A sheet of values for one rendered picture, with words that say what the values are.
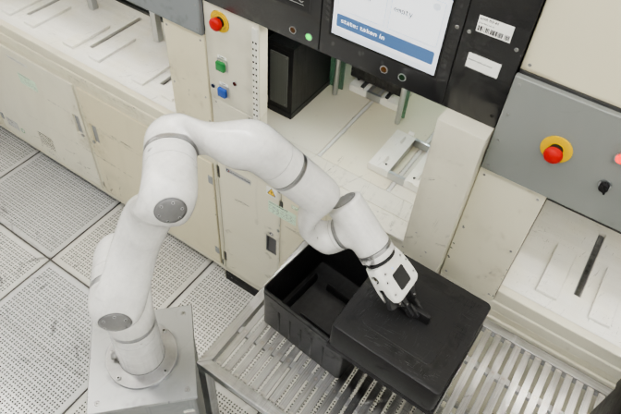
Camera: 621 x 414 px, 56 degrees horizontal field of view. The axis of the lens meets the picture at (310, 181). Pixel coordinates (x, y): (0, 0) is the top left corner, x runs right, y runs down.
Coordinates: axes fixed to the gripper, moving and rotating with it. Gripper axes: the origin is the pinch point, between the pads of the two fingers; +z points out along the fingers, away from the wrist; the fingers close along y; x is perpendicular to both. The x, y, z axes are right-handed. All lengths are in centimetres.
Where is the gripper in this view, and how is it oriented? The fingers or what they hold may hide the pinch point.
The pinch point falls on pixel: (412, 307)
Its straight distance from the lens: 143.9
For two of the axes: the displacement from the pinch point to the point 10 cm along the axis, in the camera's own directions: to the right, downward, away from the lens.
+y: 5.8, -5.7, 5.8
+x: -6.2, 1.5, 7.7
